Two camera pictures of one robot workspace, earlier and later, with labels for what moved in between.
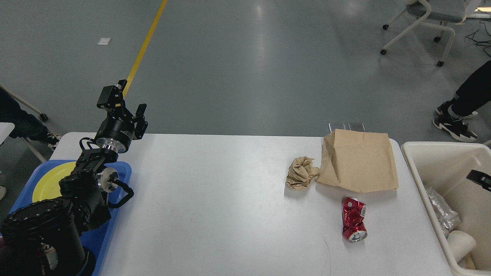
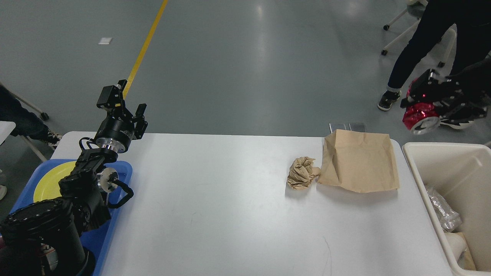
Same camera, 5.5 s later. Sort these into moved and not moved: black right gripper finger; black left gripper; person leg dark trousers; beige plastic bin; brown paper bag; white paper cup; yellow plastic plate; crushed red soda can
Moved: black right gripper finger; crushed red soda can; white paper cup
Not moved: yellow plastic plate; person leg dark trousers; black left gripper; brown paper bag; beige plastic bin
